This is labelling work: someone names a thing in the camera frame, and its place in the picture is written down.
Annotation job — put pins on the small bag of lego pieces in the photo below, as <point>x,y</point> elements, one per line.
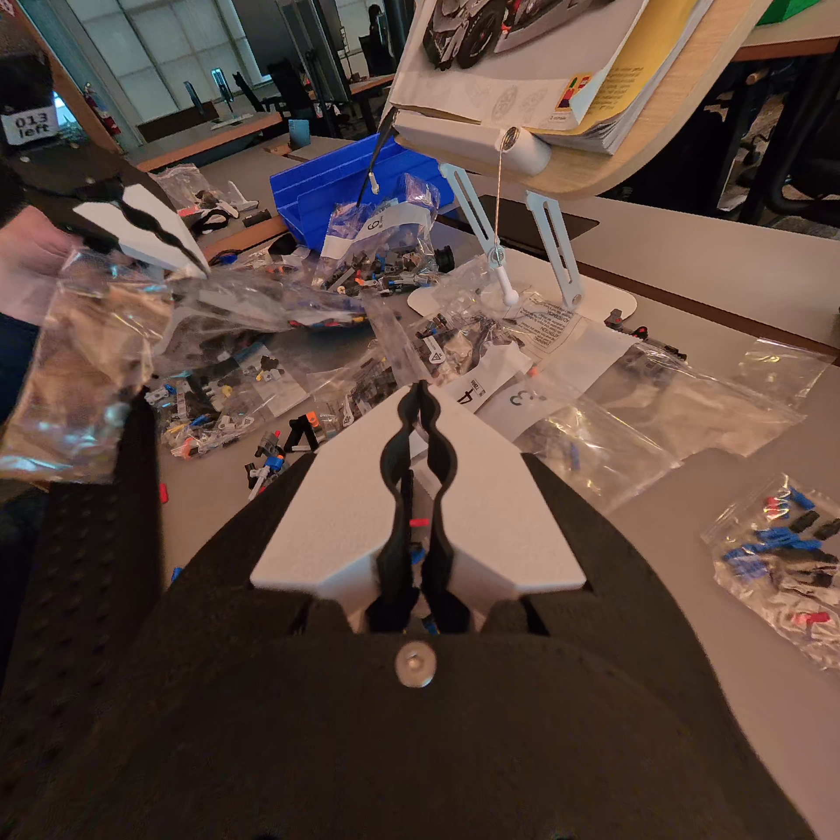
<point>774,544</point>

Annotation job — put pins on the long grey desk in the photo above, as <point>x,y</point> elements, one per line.
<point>197,148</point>

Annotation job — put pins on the black perforated office chair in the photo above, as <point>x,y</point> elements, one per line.
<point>85,590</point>

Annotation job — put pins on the small black device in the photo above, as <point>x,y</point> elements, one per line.
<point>256,218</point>

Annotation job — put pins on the white plastic bracket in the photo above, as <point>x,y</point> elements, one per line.
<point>239,197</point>

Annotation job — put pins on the scattered loose lego pieces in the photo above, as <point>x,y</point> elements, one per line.
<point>269,453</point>

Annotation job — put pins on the black display screen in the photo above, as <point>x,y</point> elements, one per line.
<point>308,39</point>

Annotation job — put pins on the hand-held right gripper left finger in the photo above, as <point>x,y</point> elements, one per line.
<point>328,518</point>

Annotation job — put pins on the large clear lego bag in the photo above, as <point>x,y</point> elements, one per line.
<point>98,341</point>

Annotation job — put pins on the yellow instruction booklet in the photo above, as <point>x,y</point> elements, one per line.
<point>630,79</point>

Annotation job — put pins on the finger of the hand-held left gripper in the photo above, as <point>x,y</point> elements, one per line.
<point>157,203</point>
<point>105,223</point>

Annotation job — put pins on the wooden book stand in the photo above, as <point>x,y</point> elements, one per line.
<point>689,131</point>

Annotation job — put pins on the green box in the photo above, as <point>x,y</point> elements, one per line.
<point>784,10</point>

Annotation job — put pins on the black rubber tyre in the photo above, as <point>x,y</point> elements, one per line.
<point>445,258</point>

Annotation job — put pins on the teal cup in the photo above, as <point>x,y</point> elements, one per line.
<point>298,133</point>

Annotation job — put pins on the person's left hand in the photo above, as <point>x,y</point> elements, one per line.
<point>29,269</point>

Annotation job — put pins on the red fire extinguisher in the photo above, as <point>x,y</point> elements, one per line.
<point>108,121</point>

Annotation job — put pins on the blue plastic storage bin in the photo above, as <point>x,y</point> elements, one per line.
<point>315,190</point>

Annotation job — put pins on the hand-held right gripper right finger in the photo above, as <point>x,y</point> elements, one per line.
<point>512,525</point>

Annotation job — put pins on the pile of lego part bags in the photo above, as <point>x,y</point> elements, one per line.
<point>590,420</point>

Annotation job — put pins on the grey car instruction booklet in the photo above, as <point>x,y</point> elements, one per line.
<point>459,92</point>

